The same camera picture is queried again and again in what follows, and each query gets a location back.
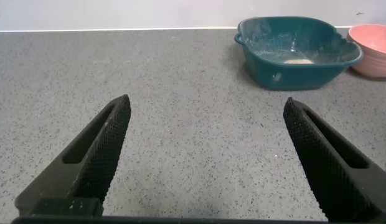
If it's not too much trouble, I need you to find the beige speckled powder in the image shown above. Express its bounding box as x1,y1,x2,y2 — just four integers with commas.
283,58,315,65

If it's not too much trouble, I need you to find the pink ribbed bowl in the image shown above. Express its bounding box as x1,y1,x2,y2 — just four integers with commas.
346,23,386,78

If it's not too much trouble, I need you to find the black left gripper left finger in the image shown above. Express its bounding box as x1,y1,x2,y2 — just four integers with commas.
14,94,132,217

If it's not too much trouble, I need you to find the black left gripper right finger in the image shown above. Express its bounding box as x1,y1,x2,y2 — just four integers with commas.
283,96,386,223

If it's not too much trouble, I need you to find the teal square plastic tray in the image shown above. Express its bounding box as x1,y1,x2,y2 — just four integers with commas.
233,16,364,91

